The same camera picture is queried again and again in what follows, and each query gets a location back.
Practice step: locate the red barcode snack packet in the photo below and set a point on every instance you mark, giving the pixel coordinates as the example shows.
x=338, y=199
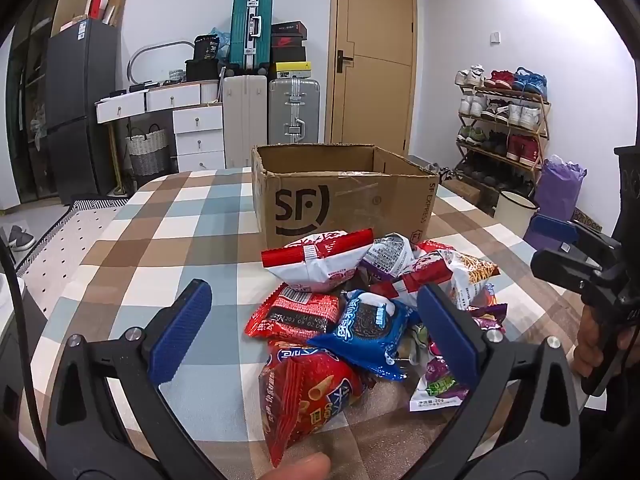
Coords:
x=295, y=315

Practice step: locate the red white snack bag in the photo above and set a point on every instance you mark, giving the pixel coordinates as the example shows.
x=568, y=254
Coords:
x=320, y=265

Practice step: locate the flat cardboard sheet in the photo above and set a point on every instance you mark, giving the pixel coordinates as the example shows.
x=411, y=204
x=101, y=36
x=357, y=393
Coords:
x=116, y=7

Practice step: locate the black storage box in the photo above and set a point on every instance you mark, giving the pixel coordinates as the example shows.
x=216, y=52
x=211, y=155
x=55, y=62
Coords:
x=202, y=70

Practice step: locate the silver suitcase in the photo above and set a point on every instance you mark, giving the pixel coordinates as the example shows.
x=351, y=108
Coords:
x=292, y=110

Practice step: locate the black printed bag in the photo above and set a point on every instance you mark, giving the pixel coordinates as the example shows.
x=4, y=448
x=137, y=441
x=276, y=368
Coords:
x=206, y=46

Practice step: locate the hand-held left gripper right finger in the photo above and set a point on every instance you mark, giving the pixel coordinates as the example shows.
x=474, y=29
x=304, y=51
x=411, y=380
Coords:
x=445, y=330

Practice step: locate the dark glass-door cabinet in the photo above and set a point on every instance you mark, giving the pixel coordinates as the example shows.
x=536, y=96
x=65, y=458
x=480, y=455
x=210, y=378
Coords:
x=25, y=110

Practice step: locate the oval metal-frame mirror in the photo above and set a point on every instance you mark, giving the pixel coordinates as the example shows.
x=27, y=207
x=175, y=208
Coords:
x=137, y=55

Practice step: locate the person's right hand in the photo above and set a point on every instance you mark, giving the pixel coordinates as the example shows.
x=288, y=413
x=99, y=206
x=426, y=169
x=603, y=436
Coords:
x=587, y=340

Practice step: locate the white drawer desk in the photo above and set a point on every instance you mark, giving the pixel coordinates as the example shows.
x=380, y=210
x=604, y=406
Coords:
x=197, y=130

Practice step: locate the purple green candy packet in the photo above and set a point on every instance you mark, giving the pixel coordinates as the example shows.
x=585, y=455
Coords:
x=440, y=385

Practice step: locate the person's left hand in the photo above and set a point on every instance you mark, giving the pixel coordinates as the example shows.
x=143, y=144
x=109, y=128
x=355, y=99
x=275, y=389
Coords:
x=295, y=467

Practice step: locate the small cardboard box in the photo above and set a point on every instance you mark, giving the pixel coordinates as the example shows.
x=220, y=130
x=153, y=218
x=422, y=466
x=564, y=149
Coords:
x=462, y=191

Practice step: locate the yellow black shoe box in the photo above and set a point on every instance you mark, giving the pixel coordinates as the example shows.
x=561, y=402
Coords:
x=292, y=70

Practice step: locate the striped cup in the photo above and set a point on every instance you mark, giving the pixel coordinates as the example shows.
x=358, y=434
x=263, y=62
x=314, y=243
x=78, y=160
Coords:
x=176, y=75

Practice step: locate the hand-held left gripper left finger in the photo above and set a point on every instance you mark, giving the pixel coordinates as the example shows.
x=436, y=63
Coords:
x=182, y=330

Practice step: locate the shoe rack with shoes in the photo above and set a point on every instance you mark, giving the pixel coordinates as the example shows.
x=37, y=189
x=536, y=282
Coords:
x=520, y=115

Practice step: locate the woven laundry basket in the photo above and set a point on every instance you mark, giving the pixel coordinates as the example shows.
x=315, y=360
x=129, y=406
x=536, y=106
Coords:
x=147, y=152

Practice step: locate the blue cookie packet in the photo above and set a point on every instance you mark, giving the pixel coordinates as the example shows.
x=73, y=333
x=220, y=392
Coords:
x=365, y=330

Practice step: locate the dark grey fridge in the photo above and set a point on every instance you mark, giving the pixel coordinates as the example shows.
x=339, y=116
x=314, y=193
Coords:
x=80, y=110

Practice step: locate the grey sneaker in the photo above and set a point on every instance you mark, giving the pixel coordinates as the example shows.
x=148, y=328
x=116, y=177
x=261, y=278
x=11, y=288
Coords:
x=20, y=239

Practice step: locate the blue plastic bag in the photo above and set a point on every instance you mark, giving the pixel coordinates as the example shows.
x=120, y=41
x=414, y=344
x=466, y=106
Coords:
x=224, y=42

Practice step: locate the pair of floor sneakers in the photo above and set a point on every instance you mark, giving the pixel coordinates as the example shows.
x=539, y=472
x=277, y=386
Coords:
x=444, y=172

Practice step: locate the beige suitcase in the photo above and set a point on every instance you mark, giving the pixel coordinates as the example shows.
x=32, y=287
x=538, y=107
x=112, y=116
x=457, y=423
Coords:
x=245, y=120

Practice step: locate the white enamel bucket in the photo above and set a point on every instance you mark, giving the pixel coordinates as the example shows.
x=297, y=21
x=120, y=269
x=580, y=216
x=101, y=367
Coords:
x=515, y=212

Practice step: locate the wooden door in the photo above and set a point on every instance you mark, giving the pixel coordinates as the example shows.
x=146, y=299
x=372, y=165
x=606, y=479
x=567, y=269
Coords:
x=375, y=60

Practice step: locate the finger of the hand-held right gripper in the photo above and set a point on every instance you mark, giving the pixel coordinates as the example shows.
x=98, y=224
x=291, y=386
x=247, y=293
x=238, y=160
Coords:
x=560, y=270
x=550, y=232

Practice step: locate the purple gift bag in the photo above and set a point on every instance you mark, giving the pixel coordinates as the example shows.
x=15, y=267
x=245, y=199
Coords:
x=560, y=190

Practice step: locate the red black shoe box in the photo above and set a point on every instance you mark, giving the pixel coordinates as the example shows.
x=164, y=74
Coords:
x=288, y=42

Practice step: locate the white purple snack packet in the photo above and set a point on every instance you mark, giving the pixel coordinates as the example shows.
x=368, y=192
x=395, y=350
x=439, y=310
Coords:
x=390, y=255

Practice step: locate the brown cardboard box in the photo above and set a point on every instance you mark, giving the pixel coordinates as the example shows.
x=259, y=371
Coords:
x=320, y=200

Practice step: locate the wooden shoe rack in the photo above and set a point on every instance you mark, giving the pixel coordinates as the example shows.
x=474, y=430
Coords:
x=530, y=135

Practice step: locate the purple yellow snack packet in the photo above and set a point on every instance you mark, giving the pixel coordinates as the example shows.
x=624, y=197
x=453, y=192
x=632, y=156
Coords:
x=490, y=310

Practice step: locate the teal suitcase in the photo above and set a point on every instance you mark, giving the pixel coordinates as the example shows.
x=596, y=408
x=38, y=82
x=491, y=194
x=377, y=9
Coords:
x=250, y=30

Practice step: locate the red cone chip bag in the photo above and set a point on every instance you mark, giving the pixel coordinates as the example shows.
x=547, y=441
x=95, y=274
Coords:
x=310, y=395

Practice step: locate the wooden broom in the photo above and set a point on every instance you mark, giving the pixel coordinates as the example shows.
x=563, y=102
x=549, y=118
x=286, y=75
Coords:
x=116, y=170

